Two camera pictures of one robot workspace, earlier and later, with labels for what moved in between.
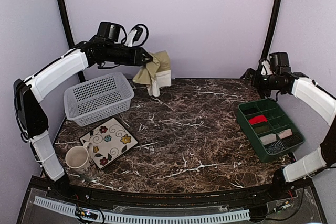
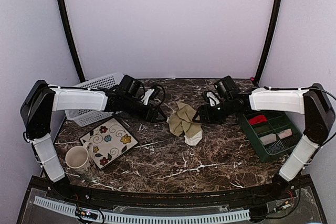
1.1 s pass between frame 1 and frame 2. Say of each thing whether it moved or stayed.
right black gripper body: moved
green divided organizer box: stayed
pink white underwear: stayed
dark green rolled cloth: stayed
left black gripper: moved
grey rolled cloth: stayed
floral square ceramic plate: stayed
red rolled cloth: stayed
